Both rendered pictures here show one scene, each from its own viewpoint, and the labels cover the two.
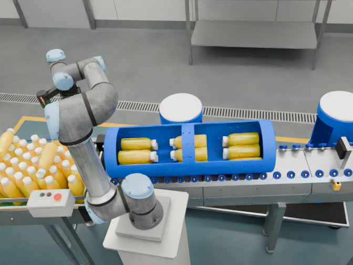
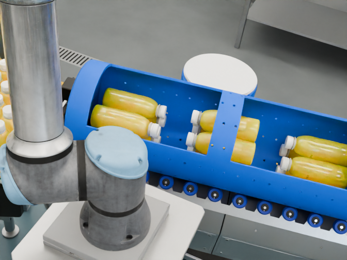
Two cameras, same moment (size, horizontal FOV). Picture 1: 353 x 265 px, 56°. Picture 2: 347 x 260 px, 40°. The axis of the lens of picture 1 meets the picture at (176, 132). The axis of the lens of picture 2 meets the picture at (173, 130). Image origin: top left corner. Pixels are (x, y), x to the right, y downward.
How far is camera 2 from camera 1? 0.48 m
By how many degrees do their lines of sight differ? 4
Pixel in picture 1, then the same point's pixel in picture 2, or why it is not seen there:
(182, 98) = (227, 62)
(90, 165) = (35, 62)
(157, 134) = (172, 100)
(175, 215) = (169, 242)
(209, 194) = (232, 232)
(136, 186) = (115, 149)
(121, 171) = not seen: hidden behind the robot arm
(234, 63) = (302, 64)
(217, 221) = not seen: outside the picture
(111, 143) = (88, 82)
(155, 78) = (179, 51)
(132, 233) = (76, 247)
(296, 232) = not seen: outside the picture
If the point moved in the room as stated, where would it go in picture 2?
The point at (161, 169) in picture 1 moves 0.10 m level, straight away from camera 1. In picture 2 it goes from (162, 156) to (164, 132)
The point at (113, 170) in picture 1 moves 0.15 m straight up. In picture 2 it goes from (76, 132) to (75, 90)
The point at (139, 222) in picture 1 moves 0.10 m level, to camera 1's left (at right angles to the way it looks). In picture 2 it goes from (98, 230) to (49, 222)
